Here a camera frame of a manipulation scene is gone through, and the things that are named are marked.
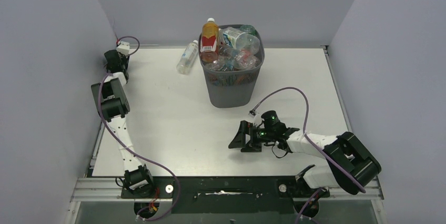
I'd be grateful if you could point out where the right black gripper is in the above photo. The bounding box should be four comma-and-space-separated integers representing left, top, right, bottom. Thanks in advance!
229, 120, 275, 152

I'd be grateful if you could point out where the grey ribbed waste bin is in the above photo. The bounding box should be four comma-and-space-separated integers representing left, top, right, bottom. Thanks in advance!
199, 24, 265, 108

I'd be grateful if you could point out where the plain clear bottle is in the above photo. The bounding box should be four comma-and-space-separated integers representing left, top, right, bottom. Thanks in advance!
205, 58, 227, 72

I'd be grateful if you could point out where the pink blue label bottle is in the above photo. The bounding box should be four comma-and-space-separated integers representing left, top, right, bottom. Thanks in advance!
218, 45, 245, 72

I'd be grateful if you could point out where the red yellow label bottle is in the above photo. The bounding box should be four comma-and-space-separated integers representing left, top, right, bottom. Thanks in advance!
199, 18, 220, 63

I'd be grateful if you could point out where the green tinted bottle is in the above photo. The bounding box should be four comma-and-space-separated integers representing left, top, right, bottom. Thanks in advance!
239, 24, 258, 37

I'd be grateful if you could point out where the blue label clear bottle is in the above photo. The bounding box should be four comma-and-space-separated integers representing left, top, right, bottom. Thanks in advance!
219, 27, 260, 55

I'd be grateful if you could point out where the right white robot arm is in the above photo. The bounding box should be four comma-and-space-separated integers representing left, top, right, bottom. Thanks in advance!
228, 110, 382, 196

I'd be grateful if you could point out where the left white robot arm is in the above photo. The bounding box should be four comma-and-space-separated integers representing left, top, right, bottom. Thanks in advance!
91, 49, 156, 197

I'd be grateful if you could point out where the clear bottle white label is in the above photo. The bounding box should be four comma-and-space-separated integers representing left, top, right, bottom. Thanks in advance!
176, 40, 199, 75

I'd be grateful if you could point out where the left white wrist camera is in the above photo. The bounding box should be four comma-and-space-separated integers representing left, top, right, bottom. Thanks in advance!
116, 41, 130, 56

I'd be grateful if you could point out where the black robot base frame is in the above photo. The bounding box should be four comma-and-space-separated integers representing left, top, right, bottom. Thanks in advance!
121, 176, 330, 214

